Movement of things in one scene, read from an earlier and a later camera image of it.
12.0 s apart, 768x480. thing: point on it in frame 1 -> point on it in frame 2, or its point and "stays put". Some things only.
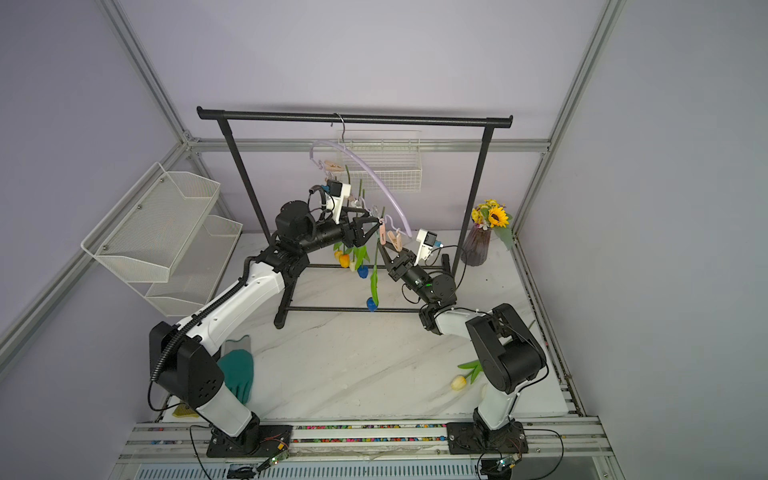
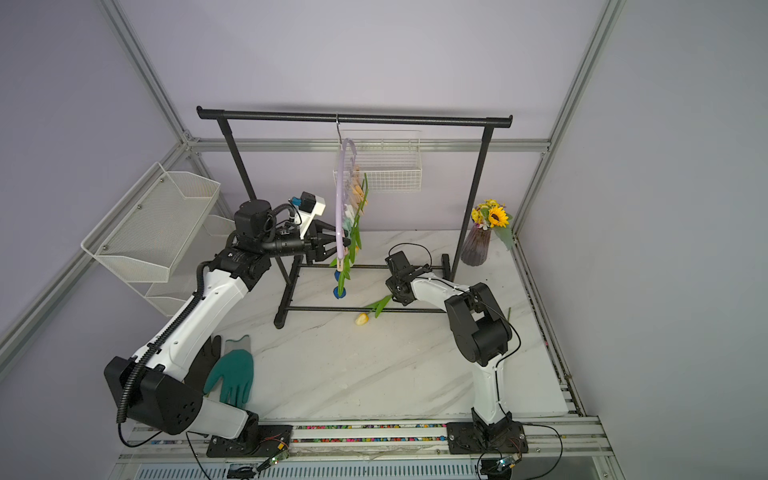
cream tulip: [458, 383] -> [378, 308]
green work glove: [237, 366] stays put
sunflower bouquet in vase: [489, 217] stays put
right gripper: [399, 267] -> [392, 283]
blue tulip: [373, 303] -> [340, 291]
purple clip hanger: [394, 235] -> [339, 196]
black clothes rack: [224, 116] stays put
